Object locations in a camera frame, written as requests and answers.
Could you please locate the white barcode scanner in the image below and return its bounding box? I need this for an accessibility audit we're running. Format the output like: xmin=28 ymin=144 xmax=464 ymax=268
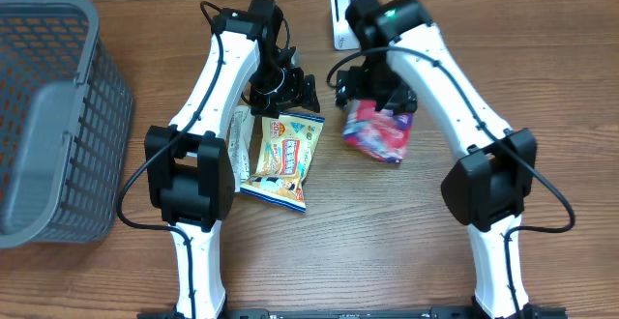
xmin=330 ymin=0 xmax=360 ymax=51

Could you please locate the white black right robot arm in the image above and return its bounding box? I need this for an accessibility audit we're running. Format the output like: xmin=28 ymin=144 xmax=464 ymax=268
xmin=329 ymin=0 xmax=537 ymax=318

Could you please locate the grey plastic basket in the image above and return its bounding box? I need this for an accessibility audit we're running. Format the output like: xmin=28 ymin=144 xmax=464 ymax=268
xmin=1 ymin=0 xmax=133 ymax=248

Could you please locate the red Carefree liner pack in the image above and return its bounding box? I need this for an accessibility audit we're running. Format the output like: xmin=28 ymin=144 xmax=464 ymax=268
xmin=342 ymin=100 xmax=414 ymax=163

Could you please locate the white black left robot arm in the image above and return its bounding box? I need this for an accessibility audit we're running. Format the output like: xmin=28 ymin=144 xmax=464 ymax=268
xmin=144 ymin=0 xmax=320 ymax=318

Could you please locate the yellow wet wipes packet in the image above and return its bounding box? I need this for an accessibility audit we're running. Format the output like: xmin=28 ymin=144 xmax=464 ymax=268
xmin=240 ymin=112 xmax=325 ymax=213

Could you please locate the white small packet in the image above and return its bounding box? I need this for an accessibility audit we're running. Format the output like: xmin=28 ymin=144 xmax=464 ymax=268
xmin=228 ymin=105 xmax=254 ymax=192

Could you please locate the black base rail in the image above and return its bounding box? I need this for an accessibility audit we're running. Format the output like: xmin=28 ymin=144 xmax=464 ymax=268
xmin=136 ymin=305 xmax=569 ymax=319

